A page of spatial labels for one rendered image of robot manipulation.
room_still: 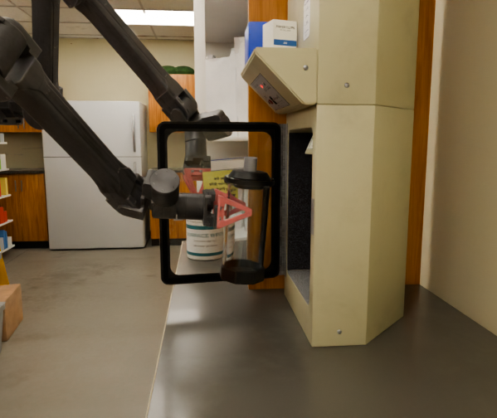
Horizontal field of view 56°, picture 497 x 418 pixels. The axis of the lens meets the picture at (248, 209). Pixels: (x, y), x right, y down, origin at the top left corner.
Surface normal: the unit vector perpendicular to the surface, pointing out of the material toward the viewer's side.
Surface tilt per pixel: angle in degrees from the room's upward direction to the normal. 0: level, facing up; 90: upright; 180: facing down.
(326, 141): 90
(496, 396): 0
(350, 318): 90
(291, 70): 90
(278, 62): 90
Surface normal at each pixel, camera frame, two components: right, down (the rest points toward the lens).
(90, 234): 0.10, 0.15
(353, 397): 0.00, -0.99
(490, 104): -1.00, 0.01
